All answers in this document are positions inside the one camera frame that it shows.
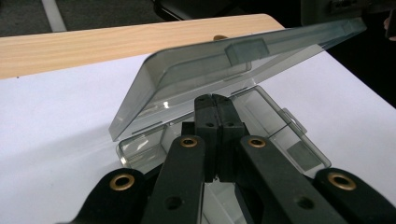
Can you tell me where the wooden table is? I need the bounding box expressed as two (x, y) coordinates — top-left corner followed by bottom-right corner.
(0, 13), (285, 80)

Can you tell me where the white frame desk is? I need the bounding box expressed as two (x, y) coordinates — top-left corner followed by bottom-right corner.
(40, 0), (68, 33)

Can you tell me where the grey transparent compartment box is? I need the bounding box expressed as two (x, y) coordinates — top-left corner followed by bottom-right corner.
(107, 17), (368, 224)

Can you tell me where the white board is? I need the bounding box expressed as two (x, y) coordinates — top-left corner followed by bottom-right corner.
(0, 50), (396, 224)

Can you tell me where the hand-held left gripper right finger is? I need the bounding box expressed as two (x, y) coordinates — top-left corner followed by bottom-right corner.
(213, 93), (347, 224)

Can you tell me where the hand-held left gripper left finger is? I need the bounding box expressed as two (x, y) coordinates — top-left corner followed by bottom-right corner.
(141, 93), (220, 224)

